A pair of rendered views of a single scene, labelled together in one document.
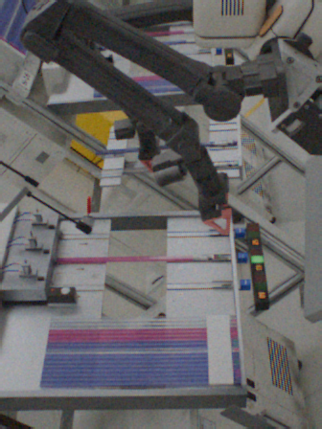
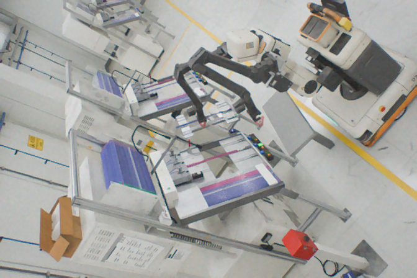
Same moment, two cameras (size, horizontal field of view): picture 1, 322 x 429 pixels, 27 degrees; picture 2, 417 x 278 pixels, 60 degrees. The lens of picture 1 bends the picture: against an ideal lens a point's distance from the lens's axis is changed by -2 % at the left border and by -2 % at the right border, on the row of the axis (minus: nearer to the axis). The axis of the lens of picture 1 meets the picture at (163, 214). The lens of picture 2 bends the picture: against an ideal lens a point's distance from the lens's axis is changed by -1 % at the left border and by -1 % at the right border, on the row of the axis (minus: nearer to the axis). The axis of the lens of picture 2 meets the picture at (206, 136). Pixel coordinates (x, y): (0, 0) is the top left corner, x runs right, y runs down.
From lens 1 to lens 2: 100 cm
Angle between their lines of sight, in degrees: 15
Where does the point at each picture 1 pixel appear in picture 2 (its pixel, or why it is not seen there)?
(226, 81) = (257, 69)
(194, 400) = (267, 192)
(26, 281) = (181, 174)
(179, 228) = (225, 143)
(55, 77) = (136, 106)
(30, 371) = (201, 203)
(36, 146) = (136, 138)
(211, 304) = (253, 162)
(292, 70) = (277, 60)
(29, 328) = (190, 191)
